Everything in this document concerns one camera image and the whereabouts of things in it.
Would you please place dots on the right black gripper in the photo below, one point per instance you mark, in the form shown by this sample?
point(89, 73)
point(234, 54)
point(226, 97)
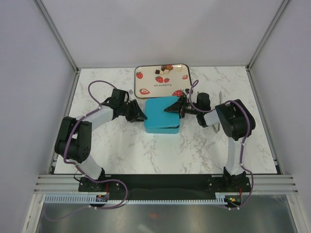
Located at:
point(178, 107)

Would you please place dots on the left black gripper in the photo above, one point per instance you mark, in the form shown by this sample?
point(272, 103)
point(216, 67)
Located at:
point(137, 115)

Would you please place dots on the teal tin lid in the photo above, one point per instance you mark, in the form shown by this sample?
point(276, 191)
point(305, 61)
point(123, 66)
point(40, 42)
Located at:
point(156, 115)

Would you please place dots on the metal tongs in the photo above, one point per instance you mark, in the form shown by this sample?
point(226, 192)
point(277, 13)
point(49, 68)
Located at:
point(207, 117)

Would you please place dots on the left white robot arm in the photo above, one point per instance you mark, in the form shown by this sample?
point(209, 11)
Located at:
point(74, 138)

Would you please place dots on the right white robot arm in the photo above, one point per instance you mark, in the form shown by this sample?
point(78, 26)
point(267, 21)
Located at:
point(236, 122)

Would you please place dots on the teal tin box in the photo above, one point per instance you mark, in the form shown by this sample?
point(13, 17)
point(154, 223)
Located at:
point(157, 129)

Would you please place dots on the strawberry print tray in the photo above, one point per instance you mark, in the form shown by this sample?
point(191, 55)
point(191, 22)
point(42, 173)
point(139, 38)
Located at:
point(162, 80)

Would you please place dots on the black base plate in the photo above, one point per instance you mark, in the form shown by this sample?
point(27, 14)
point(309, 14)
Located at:
point(164, 187)

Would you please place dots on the white slotted cable duct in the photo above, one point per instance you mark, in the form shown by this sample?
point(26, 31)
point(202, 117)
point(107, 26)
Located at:
point(95, 199)

